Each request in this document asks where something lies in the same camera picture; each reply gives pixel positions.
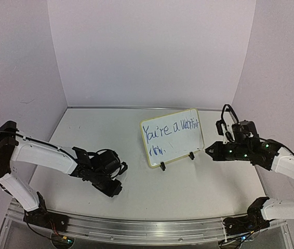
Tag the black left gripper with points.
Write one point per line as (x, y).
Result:
(113, 190)

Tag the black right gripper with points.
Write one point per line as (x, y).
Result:
(220, 151)

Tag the white whiteboard yellow rim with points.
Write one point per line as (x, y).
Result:
(171, 137)

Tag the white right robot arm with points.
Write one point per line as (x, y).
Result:
(243, 143)

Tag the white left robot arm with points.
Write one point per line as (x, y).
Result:
(100, 168)

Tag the black right board stand foot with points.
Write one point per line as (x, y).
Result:
(191, 155)

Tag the black board stand foot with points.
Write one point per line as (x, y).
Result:
(162, 166)
(191, 155)

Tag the black left board stand foot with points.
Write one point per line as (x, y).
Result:
(162, 166)

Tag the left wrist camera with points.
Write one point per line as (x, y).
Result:
(122, 169)

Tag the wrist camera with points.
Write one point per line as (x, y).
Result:
(223, 131)
(122, 169)

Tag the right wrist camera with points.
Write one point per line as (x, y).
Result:
(223, 131)

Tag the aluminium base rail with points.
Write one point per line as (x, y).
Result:
(88, 231)

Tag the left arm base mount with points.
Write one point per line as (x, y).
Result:
(46, 219)

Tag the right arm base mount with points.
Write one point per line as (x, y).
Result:
(245, 224)

